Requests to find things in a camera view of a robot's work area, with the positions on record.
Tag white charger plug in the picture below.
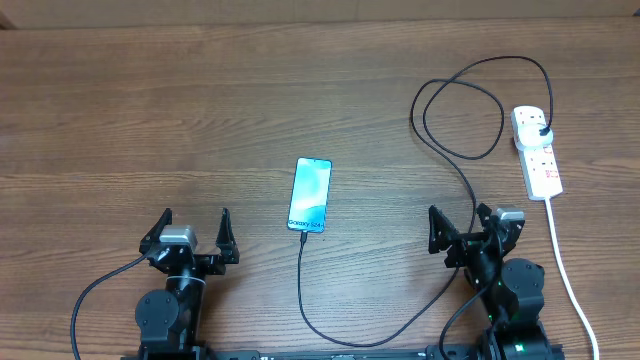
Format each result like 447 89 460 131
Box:
514 122 554 151

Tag white power strip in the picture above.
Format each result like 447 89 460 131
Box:
511 105 563 201

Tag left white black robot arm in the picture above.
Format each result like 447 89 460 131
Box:
70 208 240 360

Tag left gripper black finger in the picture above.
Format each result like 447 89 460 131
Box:
139 208 172 254
216 208 239 263

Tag blue Galaxy smartphone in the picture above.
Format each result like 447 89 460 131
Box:
287 158 332 233

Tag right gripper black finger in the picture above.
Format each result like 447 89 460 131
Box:
476 203 494 233
428 205 459 254

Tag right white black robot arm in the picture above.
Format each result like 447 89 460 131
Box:
427 204 564 360

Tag black charging cable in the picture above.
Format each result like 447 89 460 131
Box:
297 55 555 349

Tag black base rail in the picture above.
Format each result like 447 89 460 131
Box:
120 345 565 360

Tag white power strip cord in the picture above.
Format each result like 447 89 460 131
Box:
543 197 601 360

